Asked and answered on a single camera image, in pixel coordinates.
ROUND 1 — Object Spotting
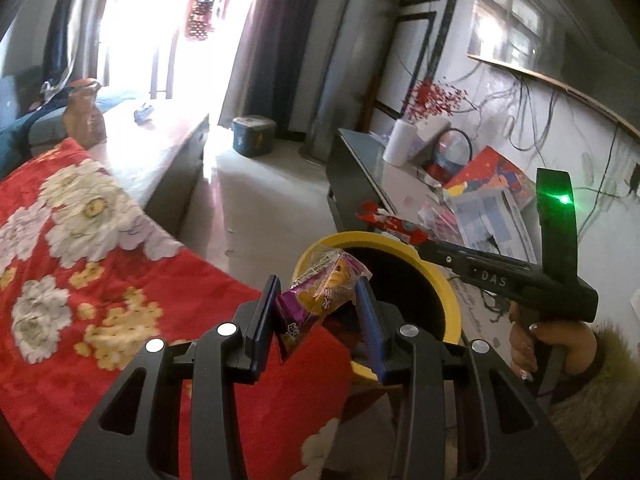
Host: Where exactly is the colour swatch card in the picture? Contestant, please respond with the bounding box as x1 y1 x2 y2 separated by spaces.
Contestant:
418 203 464 246

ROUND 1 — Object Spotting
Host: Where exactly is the white paper towel roll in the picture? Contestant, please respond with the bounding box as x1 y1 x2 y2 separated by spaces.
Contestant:
382 119 418 167

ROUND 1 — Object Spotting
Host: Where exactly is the purple snack wrapper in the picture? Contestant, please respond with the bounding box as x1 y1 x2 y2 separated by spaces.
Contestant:
274 246 372 361

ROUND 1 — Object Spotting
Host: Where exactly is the blue storage bucket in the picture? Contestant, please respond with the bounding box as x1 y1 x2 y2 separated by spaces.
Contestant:
232 115 277 158

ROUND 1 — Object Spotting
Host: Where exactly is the grey standing air conditioner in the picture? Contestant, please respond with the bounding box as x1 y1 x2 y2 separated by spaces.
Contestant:
300 0 400 165

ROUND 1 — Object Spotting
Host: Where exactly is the blue white printed sheet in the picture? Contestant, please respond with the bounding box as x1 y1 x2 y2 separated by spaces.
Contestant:
450 188 537 263

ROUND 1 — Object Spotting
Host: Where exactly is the red floral blanket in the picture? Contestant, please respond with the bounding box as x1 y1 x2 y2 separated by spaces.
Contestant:
1 140 352 479

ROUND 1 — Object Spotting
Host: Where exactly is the dark right curtain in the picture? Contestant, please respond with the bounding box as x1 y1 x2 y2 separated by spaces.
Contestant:
218 0 318 139

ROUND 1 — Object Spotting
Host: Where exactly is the blue sectional sofa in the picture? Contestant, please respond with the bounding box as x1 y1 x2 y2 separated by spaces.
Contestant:
1 66 139 179

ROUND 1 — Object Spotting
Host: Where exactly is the red berry branch decoration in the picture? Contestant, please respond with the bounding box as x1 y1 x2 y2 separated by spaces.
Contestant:
402 79 468 124

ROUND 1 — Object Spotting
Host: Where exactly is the dark coffee table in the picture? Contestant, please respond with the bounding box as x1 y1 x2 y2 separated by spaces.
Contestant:
89 100 209 236

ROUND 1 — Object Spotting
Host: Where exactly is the person's right hand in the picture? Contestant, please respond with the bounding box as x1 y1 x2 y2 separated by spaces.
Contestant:
509 302 598 380

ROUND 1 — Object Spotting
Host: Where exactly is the yellow rimmed trash bin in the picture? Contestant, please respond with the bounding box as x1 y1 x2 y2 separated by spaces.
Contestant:
292 231 462 386

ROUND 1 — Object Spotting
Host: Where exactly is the red snack wrapper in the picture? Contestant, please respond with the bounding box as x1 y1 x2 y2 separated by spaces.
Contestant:
356 202 430 247

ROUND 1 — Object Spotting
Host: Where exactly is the wall mounted television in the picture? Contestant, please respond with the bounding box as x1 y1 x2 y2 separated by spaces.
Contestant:
466 0 640 141

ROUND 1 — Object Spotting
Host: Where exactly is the glass top tv console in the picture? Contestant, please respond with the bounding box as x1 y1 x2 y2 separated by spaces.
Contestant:
326 129 511 361

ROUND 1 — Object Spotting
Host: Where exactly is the small toy on table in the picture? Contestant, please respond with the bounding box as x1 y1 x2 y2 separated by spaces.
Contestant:
134 103 154 125

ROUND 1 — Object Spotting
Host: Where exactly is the red picture book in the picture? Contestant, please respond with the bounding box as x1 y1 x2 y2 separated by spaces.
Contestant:
445 146 535 210

